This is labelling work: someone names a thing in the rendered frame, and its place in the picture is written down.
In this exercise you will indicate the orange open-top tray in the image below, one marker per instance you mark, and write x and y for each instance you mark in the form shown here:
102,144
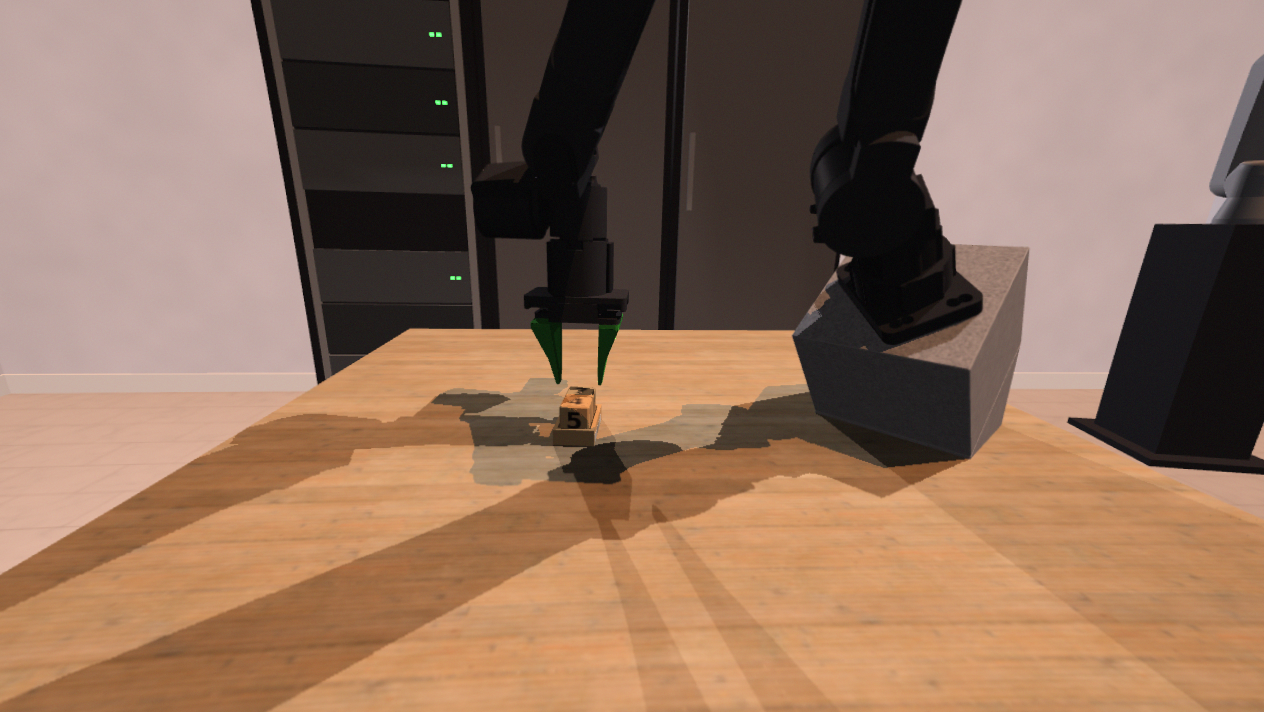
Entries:
578,437

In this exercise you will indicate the orange number cube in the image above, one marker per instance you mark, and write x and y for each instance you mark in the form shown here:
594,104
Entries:
583,392
576,412

